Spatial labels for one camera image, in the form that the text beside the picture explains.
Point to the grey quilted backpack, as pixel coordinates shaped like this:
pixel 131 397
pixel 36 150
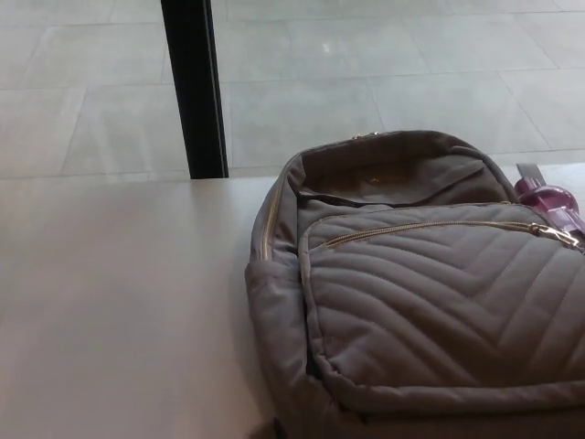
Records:
pixel 420 292

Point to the pink transparent water bottle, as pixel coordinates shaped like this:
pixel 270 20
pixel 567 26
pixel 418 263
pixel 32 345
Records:
pixel 550 196

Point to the black window frame post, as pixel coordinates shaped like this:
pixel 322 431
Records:
pixel 194 91

